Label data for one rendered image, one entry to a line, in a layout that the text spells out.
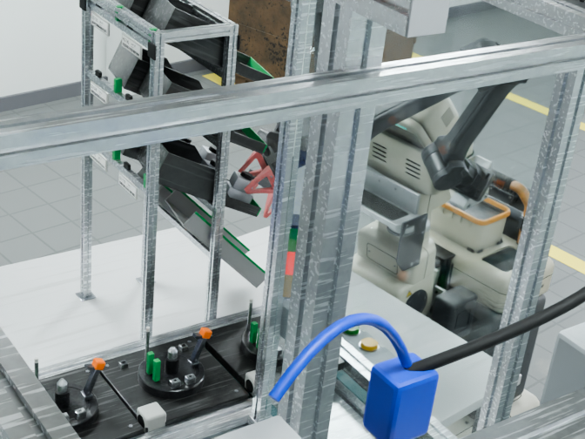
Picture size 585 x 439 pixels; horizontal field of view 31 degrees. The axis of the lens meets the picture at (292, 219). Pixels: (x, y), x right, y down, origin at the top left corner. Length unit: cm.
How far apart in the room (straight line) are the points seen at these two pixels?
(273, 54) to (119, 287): 354
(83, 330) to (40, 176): 272
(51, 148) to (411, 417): 39
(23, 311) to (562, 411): 180
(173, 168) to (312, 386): 117
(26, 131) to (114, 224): 401
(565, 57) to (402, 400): 46
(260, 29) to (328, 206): 510
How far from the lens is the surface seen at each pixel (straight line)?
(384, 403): 95
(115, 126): 89
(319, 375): 123
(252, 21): 620
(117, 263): 288
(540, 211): 143
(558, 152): 139
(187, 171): 233
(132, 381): 227
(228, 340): 241
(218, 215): 238
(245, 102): 95
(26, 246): 469
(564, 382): 119
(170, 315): 267
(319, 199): 110
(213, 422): 219
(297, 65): 181
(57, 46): 608
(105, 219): 490
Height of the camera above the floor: 234
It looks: 28 degrees down
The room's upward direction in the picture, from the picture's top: 6 degrees clockwise
